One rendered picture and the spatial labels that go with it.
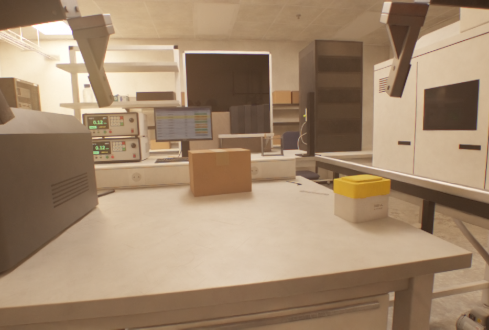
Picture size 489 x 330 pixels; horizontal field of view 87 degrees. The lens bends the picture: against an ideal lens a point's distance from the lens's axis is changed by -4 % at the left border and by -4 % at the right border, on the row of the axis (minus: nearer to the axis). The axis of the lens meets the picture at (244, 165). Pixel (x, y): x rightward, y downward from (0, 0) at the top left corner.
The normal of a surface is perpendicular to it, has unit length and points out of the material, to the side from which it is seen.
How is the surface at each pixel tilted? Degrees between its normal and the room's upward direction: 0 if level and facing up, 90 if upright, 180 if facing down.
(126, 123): 90
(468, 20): 90
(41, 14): 113
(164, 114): 86
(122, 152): 90
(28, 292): 0
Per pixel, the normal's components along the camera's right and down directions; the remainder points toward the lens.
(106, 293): -0.03, -0.99
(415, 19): -0.18, 0.51
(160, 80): 0.16, 0.12
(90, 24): 0.17, 0.50
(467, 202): -0.99, 0.05
